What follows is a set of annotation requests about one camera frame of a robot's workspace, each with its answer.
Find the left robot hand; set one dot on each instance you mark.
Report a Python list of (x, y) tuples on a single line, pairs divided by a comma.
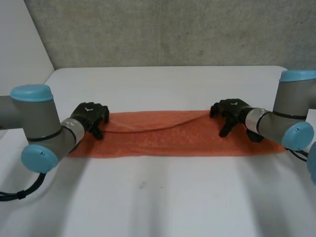
[(89, 112)]

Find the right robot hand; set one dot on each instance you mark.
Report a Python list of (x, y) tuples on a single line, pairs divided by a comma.
[(231, 108)]

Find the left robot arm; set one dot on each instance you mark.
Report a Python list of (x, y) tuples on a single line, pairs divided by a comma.
[(37, 126)]

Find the coral towel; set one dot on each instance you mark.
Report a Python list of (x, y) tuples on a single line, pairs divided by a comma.
[(172, 140)]

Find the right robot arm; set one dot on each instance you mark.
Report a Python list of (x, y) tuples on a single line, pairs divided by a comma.
[(284, 116)]

